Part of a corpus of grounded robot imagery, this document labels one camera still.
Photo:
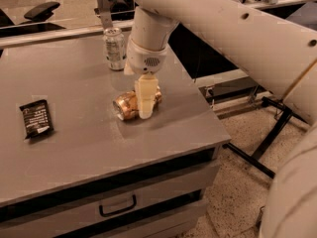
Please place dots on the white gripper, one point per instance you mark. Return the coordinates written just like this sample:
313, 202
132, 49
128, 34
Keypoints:
144, 59

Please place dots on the crushed orange soda can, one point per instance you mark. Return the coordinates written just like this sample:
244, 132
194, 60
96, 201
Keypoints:
125, 105

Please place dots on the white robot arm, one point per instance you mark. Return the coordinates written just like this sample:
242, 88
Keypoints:
281, 57

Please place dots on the white green soda can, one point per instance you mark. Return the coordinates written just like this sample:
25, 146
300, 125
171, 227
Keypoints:
114, 43

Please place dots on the black rxbar chocolate wrapper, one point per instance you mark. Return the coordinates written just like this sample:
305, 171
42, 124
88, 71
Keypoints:
37, 118

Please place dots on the grey drawer cabinet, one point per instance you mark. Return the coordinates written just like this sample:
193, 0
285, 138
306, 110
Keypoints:
51, 185

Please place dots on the black office chair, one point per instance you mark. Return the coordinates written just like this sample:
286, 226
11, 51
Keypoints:
22, 17

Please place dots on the black metal floor stand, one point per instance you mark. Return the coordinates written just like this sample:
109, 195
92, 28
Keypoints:
254, 158

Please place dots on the black drawer handle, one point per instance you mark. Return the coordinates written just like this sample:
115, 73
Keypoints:
117, 205

